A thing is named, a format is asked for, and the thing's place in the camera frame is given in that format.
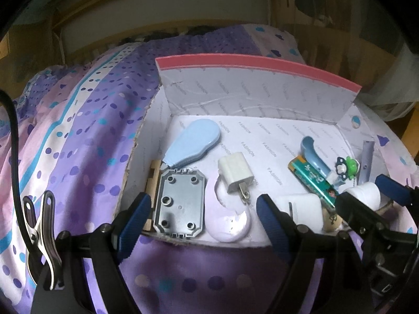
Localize light blue tape dispenser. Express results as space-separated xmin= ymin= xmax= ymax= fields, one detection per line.
xmin=163 ymin=119 xmax=221 ymax=171

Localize grey plastic plate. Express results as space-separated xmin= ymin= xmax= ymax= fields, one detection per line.
xmin=152 ymin=167 xmax=207 ymax=239

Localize black cable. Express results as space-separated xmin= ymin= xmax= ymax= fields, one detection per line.
xmin=0 ymin=88 xmax=36 ymax=252

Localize pink rimmed cardboard box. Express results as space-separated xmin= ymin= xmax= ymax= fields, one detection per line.
xmin=114 ymin=55 xmax=410 ymax=247

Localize small wooden piece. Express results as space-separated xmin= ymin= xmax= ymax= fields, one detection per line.
xmin=143 ymin=160 xmax=163 ymax=233

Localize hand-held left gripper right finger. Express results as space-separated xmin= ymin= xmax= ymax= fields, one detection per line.
xmin=256 ymin=194 xmax=375 ymax=314

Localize white headboard panel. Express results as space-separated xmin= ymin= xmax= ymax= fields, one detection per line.
xmin=60 ymin=0 xmax=272 ymax=63

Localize blue curved handle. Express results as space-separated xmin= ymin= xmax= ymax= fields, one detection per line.
xmin=299 ymin=136 xmax=333 ymax=179

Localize metal spring clip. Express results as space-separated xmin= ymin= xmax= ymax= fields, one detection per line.
xmin=21 ymin=190 xmax=64 ymax=290

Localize lavender crescent piece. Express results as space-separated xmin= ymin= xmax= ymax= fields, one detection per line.
xmin=205 ymin=173 xmax=252 ymax=243

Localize small white cap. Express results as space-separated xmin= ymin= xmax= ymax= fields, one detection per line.
xmin=345 ymin=182 xmax=382 ymax=209

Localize green tube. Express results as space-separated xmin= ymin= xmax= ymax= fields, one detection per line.
xmin=287 ymin=156 xmax=339 ymax=208

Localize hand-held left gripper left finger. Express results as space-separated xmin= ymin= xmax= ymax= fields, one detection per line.
xmin=31 ymin=192 xmax=152 ymax=314

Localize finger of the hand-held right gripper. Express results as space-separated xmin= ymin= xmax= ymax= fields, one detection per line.
xmin=335 ymin=191 xmax=419 ymax=246
xmin=374 ymin=174 xmax=419 ymax=208

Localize purple dotted blanket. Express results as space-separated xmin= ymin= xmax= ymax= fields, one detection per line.
xmin=0 ymin=23 xmax=419 ymax=314

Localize dark clothes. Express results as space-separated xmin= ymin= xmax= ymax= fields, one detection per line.
xmin=118 ymin=24 xmax=230 ymax=44

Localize grey blue tweezers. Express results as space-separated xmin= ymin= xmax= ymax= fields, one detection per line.
xmin=357 ymin=141 xmax=375 ymax=185

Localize white earbuds case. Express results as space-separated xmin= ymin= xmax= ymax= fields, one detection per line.
xmin=273 ymin=193 xmax=328 ymax=233

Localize green and white toy figure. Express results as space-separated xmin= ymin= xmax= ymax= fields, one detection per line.
xmin=332 ymin=157 xmax=361 ymax=184

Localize white charger plug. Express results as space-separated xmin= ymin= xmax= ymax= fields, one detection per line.
xmin=218 ymin=152 xmax=256 ymax=203

